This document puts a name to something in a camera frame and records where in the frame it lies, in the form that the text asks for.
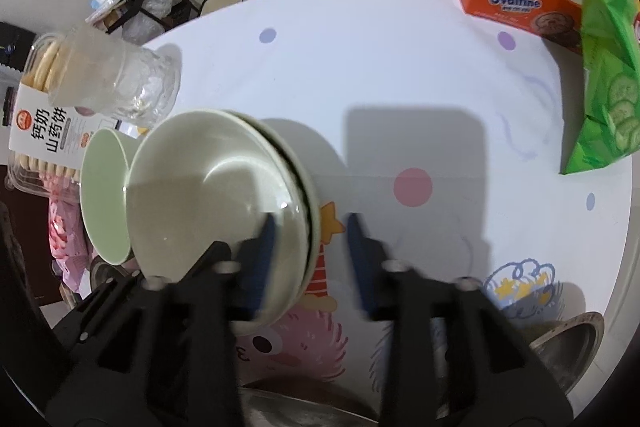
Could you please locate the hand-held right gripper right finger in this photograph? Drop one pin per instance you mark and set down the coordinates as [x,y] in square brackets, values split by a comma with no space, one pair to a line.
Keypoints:
[362,257]

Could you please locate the pink snack packet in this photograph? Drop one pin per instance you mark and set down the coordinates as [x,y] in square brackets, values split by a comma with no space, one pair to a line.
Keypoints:
[65,232]

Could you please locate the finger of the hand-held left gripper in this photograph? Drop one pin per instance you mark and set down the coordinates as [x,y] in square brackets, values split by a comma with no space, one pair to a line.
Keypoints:
[95,317]

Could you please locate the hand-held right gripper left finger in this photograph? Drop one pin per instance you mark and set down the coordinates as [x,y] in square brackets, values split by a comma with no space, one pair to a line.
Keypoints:
[257,257]

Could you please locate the green chip bag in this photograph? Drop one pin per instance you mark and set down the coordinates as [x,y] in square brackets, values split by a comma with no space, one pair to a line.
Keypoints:
[610,57]

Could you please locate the pale green ceramic bowl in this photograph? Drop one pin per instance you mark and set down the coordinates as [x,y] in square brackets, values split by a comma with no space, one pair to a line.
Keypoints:
[102,197]

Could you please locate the clear plastic biscuit container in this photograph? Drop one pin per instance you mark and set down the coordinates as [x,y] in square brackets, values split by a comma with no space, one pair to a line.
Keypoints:
[45,132]

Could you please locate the clear ribbed glass cup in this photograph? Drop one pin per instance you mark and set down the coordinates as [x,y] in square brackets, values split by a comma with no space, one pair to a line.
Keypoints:
[115,77]

